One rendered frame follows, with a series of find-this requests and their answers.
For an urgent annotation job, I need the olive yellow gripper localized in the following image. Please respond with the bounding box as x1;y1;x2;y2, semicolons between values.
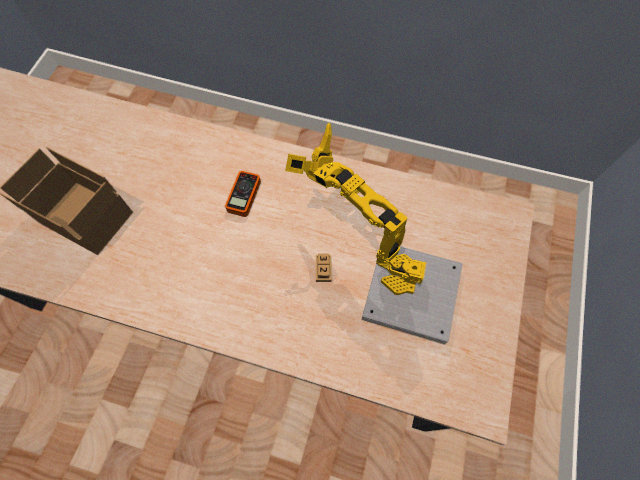
285;123;333;182

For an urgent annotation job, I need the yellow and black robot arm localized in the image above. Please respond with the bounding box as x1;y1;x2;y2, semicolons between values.
313;162;424;295

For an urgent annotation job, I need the orange digital multimeter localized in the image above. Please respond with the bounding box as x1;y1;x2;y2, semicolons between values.
225;171;261;217

